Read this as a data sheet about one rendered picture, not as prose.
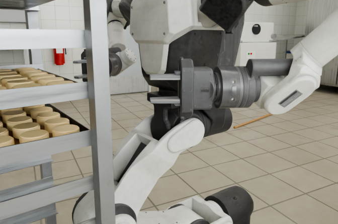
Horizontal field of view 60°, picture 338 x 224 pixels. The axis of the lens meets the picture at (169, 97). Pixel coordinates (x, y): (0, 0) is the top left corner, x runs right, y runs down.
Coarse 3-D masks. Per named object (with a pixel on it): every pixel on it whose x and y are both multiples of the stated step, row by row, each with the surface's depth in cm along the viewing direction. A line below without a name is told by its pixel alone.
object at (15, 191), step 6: (36, 180) 91; (42, 180) 92; (48, 180) 93; (18, 186) 88; (24, 186) 89; (30, 186) 90; (36, 186) 91; (42, 186) 92; (48, 186) 93; (0, 192) 85; (6, 192) 86; (12, 192) 87; (18, 192) 88; (24, 192) 89; (30, 192) 89; (0, 198) 86; (6, 198) 86
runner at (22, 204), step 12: (84, 180) 55; (36, 192) 50; (48, 192) 51; (60, 192) 52; (72, 192) 54; (84, 192) 55; (0, 204) 47; (12, 204) 48; (24, 204) 49; (36, 204) 50; (0, 216) 47
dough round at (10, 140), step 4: (0, 136) 52; (4, 136) 52; (8, 136) 52; (0, 140) 50; (4, 140) 50; (8, 140) 50; (12, 140) 50; (0, 144) 48; (4, 144) 49; (8, 144) 49; (12, 144) 50
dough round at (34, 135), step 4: (24, 132) 54; (28, 132) 54; (32, 132) 54; (36, 132) 54; (40, 132) 54; (44, 132) 54; (48, 132) 55; (20, 136) 52; (24, 136) 52; (28, 136) 52; (32, 136) 52; (36, 136) 52; (40, 136) 52; (44, 136) 53; (48, 136) 54; (20, 140) 52; (24, 140) 51; (28, 140) 51; (32, 140) 51
